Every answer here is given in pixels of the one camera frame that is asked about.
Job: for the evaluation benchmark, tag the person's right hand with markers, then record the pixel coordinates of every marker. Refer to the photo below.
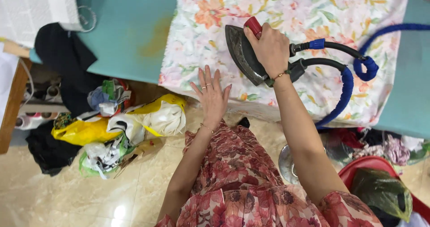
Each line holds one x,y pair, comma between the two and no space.
273,54

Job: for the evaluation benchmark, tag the person's left hand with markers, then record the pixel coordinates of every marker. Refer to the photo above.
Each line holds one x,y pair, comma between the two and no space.
211,102

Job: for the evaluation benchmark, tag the floral print fabric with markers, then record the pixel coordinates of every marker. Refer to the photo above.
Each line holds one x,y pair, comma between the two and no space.
302,12

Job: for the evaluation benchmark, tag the small black cloth scrap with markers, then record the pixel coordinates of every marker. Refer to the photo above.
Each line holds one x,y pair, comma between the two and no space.
244,122

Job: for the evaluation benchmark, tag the yellow and white plastic bag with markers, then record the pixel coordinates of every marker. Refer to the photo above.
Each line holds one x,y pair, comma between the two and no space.
164,116

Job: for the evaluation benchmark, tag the person's floral red dress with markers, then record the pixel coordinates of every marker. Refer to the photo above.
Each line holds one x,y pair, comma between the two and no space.
235,173

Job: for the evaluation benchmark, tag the round metal base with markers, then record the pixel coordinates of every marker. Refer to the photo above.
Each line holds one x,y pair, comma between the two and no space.
287,163

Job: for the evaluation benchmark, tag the teal ironing table pad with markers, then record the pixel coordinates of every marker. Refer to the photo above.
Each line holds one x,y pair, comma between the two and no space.
134,35

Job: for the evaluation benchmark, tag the bag of colourful cloth scraps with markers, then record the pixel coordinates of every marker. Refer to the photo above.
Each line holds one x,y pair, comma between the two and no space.
107,97

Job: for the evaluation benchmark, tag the white black-printed plastic bag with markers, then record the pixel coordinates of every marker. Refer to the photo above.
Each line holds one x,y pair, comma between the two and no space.
107,153

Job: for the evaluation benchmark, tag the heap of mixed clothes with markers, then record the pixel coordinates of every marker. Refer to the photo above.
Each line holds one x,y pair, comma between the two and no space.
386,146

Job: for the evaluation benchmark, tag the red plastic basin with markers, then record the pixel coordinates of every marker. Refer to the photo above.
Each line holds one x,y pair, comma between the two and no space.
373,163

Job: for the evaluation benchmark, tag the clear glass cup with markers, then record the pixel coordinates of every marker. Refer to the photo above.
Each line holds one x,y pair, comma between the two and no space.
88,18

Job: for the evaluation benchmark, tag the black hanging cloth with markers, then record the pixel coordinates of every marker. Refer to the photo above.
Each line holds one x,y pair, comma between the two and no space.
63,52

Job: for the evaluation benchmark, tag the black cloth heap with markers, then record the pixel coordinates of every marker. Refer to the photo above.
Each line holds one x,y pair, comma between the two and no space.
47,149

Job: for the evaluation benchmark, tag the rack of thread spools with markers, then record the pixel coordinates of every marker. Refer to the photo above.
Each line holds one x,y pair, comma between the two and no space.
40,109

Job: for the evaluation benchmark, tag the green plastic bag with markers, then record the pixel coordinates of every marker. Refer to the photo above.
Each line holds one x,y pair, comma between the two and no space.
379,193

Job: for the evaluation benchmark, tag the wooden table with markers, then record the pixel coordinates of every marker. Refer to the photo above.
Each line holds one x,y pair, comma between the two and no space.
11,109

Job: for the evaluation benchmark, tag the newspaper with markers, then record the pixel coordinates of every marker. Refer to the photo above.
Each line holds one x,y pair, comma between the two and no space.
30,8

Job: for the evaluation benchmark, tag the white cloth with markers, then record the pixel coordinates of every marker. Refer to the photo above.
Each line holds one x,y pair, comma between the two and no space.
6,79

